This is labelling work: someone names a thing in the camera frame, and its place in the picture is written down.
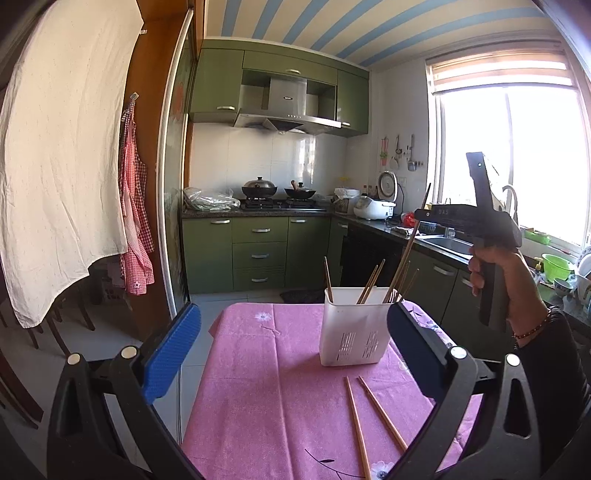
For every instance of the wooden chopstick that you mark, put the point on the wooden chopstick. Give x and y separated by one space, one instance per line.
375 279
356 424
411 284
327 277
406 251
383 414
368 284

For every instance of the black built-in appliance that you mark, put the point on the black built-in appliance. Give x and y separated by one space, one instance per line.
369 258

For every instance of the plastic bag of greens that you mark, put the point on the plastic bag of greens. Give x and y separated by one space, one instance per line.
210 199

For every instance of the green plastic basin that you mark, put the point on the green plastic basin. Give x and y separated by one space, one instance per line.
558 265

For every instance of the blue plastic basket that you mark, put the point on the blue plastic basket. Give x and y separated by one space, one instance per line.
428 229

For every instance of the pink floral tablecloth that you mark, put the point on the pink floral tablecloth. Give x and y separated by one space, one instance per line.
268 369

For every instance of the dark wooden chair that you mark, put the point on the dark wooden chair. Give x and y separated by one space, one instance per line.
18 397
78 314

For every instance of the tall steel faucet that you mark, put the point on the tall steel faucet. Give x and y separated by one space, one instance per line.
508 194

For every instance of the patterned ceramic bowl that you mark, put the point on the patterned ceramic bowl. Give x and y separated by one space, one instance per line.
563 288

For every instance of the steel range hood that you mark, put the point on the steel range hood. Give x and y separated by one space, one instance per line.
286 115

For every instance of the steel sink basin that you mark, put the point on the steel sink basin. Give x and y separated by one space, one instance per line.
445 244

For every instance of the white dishes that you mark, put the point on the white dishes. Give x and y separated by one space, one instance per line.
584 277

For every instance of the black gas stove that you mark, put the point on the black gas stove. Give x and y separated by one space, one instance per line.
281 204

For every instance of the person's right hand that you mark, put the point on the person's right hand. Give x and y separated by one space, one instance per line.
519 286

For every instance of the dark floor mat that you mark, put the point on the dark floor mat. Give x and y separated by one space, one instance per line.
302 297

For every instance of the beige window blind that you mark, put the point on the beige window blind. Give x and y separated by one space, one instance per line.
503 69

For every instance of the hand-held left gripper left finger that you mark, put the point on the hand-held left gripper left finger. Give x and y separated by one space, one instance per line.
171 350

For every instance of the wall-hung spatula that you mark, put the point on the wall-hung spatula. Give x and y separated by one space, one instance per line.
412 157

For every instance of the plastic-covered container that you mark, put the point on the plastic-covered container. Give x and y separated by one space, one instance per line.
345 201

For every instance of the white plastic utensil holder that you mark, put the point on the white plastic utensil holder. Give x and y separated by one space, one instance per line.
351 323

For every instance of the black wok with lid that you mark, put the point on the black wok with lid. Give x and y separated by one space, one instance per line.
259 188

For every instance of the wall-hung red green tool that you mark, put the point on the wall-hung red green tool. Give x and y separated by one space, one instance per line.
384 152

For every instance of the red checkered apron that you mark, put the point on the red checkered apron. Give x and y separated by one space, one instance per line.
134 207

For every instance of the printed sliding glass door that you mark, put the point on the printed sliding glass door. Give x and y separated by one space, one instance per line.
178 184

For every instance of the white rice cooker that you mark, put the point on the white rice cooker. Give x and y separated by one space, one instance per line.
374 207

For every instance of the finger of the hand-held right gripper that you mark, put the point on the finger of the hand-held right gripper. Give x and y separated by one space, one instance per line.
425 215

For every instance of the white hanging sheet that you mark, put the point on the white hanging sheet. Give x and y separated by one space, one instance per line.
60 138

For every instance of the person's right forearm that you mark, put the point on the person's right forearm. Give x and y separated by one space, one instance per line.
563 369

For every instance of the narrow green upper cabinet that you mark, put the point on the narrow green upper cabinet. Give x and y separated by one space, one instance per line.
291 64

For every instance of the long green base cabinet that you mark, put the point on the long green base cabinet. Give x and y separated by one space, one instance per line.
452 286

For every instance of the kitchen window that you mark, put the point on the kitchen window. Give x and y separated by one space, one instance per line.
545 161

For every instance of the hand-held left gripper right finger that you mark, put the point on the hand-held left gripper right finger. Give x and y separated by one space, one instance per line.
415 350

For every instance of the green base cabinet with drawers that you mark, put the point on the green base cabinet with drawers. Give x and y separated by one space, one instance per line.
258 249

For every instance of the cardboard box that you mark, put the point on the cardboard box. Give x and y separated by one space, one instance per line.
111 286

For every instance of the red plastic bag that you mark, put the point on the red plastic bag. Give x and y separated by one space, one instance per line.
408 219

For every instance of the green yellow tray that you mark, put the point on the green yellow tray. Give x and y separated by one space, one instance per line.
536 237

